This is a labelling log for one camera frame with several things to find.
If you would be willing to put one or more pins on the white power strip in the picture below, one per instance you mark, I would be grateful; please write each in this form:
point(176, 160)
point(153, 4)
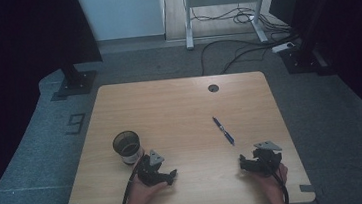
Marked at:
point(283, 47)

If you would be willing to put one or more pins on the black mesh pen holder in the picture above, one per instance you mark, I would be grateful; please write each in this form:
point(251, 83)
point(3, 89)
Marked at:
point(127, 147)

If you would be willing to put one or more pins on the person's left hand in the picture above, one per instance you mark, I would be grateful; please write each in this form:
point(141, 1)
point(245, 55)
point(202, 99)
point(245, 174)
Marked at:
point(142, 194)

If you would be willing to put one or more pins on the person's right hand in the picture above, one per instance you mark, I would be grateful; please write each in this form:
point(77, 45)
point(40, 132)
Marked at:
point(270, 183)

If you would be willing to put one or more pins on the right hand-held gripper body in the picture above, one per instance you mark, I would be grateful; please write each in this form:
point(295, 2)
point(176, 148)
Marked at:
point(265, 160)

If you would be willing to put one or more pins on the blue pen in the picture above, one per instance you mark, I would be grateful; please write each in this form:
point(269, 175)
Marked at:
point(223, 131)

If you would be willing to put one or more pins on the black stand with square base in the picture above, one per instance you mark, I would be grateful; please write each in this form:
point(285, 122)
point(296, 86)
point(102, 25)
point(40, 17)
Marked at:
point(302, 56)
point(76, 82)

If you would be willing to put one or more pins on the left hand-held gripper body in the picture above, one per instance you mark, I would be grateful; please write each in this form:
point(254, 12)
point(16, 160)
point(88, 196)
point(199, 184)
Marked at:
point(149, 172)

